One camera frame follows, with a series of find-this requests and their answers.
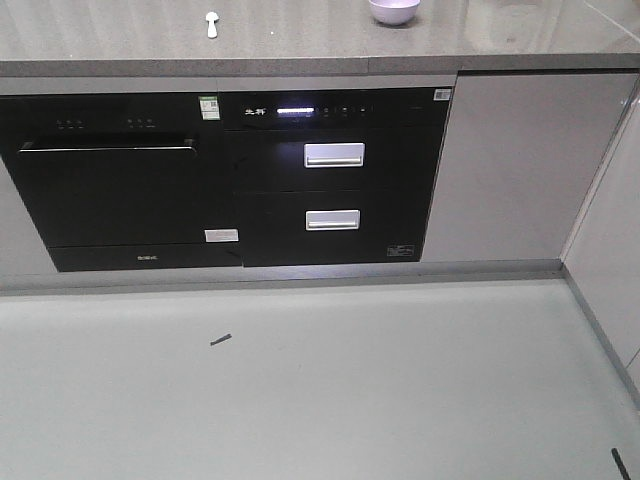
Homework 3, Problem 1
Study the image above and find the black disinfection cabinet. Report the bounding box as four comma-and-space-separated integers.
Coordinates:
220, 87, 453, 267

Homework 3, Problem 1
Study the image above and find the lower silver drawer handle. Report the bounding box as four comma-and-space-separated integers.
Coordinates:
305, 209, 361, 231

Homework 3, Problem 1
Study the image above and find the grey cabinet door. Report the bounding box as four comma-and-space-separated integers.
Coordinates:
422, 73, 637, 262

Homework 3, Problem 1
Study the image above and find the lilac plastic bowl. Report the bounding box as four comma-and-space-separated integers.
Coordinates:
369, 0, 421, 26

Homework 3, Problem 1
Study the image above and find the black floor tape strip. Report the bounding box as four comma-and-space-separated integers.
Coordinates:
611, 448, 631, 480
209, 333, 232, 347

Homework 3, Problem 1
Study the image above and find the silver drawer handle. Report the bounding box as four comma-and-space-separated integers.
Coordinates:
305, 209, 361, 231
303, 142, 365, 169

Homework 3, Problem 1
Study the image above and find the upper silver drawer handle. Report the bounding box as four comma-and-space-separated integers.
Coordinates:
303, 142, 365, 169

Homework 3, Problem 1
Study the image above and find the light green plastic spoon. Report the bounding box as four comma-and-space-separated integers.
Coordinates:
205, 11, 219, 39

